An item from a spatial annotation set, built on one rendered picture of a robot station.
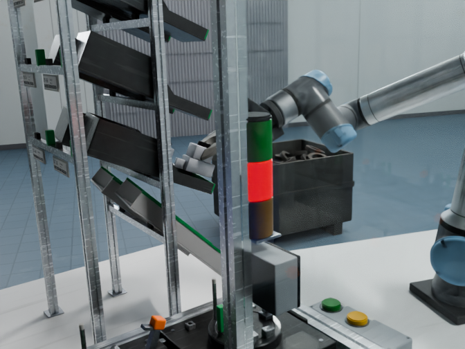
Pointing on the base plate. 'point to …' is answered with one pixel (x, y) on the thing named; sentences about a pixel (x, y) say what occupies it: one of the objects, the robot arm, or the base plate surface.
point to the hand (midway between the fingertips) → (199, 151)
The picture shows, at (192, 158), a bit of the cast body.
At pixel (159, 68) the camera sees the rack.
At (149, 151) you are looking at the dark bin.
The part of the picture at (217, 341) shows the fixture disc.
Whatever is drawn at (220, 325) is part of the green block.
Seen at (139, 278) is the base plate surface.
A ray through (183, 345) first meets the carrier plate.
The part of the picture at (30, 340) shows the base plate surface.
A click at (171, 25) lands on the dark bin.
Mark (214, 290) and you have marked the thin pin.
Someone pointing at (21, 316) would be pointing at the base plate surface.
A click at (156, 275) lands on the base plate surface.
